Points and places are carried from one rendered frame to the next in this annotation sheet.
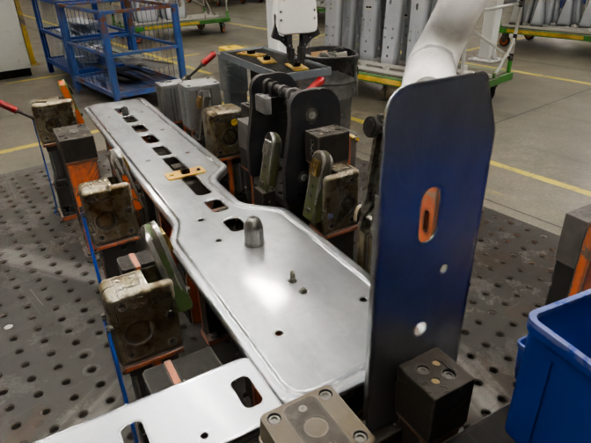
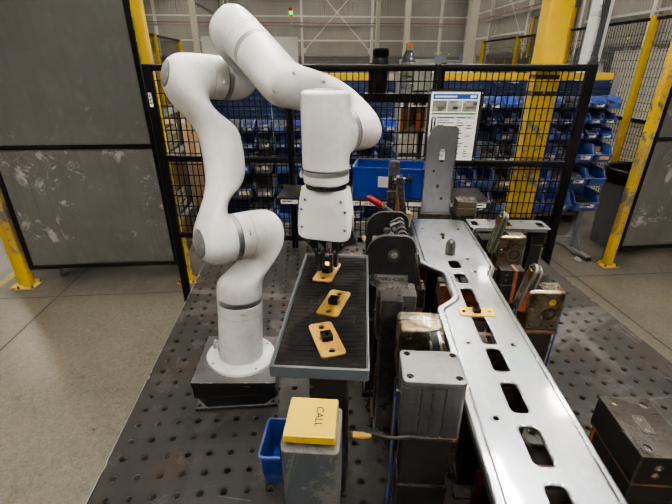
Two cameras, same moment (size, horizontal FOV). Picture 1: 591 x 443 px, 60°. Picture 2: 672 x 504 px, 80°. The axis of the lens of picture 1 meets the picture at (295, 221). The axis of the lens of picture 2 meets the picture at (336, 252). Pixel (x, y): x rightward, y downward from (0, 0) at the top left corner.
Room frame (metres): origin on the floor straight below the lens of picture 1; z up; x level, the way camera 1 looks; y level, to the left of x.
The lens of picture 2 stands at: (1.88, 0.39, 1.54)
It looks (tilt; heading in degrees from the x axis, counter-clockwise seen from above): 25 degrees down; 213
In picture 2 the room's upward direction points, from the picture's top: straight up
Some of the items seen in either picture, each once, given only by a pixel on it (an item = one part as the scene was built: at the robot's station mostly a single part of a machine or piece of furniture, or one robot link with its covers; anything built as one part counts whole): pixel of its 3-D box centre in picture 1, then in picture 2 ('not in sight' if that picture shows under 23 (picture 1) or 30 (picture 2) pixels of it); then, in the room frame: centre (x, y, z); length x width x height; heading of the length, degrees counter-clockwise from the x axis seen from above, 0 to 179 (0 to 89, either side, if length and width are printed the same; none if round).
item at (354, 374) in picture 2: (271, 61); (329, 302); (1.37, 0.05, 1.16); 0.37 x 0.14 x 0.02; 29
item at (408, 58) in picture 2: not in sight; (407, 69); (0.09, -0.39, 1.53); 0.06 x 0.06 x 0.20
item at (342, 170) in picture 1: (335, 255); not in sight; (0.85, -0.08, 0.88); 0.11 x 0.09 x 0.37; 119
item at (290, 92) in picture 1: (292, 192); (387, 306); (1.02, 0.01, 0.94); 0.18 x 0.13 x 0.49; 29
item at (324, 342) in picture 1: (178, 173); (481, 318); (1.02, 0.25, 1.00); 1.38 x 0.22 x 0.02; 29
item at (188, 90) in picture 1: (207, 154); (419, 455); (1.38, 0.25, 0.90); 0.13 x 0.10 x 0.41; 119
